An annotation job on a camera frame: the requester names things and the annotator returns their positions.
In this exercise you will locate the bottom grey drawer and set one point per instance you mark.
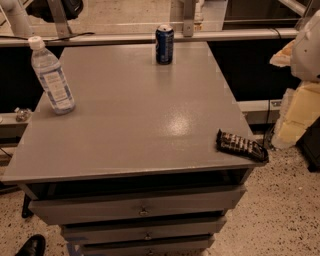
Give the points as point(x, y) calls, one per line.
point(148, 248)

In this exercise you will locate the yellow foam block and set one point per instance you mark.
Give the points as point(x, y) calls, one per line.
point(300, 108)

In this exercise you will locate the top grey drawer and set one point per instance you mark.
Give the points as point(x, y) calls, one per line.
point(137, 205)

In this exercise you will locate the grey metal bracket left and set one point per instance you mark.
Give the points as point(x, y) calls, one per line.
point(61, 11)

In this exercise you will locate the grey metal bracket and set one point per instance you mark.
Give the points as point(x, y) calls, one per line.
point(188, 17)
point(61, 11)

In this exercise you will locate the grey metal railing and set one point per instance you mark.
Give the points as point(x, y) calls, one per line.
point(149, 38)

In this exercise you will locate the blue soda can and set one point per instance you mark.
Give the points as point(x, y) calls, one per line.
point(164, 44)

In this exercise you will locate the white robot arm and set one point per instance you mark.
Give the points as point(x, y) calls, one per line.
point(305, 58)

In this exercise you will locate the grey drawer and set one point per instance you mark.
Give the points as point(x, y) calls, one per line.
point(144, 230)
point(137, 205)
point(148, 248)

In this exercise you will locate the black chocolate rxbar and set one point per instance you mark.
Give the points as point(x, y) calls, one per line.
point(240, 146)

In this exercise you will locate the middle grey drawer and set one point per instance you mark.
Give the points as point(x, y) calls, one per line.
point(144, 230)

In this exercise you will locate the small crumpled clear object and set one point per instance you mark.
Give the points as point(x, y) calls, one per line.
point(22, 115)

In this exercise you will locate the clear plastic water bottle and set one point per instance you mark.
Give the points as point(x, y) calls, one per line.
point(49, 72)

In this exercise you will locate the grey metal bracket right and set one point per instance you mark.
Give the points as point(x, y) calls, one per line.
point(188, 17)

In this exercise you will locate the black leather shoe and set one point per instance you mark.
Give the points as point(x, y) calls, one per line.
point(34, 246)

